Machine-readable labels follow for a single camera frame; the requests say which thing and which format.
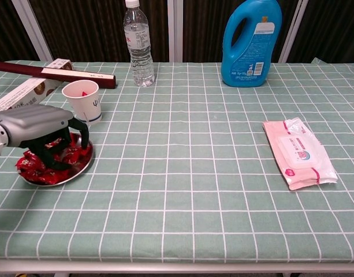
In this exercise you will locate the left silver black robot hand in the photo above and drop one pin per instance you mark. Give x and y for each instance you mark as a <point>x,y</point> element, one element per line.
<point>35,124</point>

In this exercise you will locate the white paper cup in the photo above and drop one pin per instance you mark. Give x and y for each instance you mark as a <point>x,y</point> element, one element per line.
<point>87,109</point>

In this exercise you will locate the long white red box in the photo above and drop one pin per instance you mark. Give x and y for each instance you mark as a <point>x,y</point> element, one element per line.
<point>20,95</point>

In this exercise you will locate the long maroon box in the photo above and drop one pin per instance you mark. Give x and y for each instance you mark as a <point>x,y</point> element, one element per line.
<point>26,70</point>

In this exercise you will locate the round metal plate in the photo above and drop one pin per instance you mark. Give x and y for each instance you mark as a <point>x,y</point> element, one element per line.
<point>84,161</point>

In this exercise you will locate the dark brown partition panel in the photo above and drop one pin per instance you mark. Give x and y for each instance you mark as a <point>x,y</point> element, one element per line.
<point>93,29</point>
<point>202,29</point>
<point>332,29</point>
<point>3,29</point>

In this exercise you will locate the clear plastic water bottle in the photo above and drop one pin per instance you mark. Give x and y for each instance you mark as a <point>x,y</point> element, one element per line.
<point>140,57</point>

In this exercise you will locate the green checked tablecloth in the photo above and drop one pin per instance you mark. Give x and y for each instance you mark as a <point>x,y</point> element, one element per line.
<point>194,173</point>

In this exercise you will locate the blue detergent pump bottle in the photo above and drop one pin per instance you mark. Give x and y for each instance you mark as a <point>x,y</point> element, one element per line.
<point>231,72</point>

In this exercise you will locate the pink wet wipes pack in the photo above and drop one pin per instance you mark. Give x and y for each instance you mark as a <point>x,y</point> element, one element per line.
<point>298,153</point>

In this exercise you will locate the silver table frame edge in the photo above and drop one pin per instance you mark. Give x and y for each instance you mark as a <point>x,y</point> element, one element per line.
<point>176,267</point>

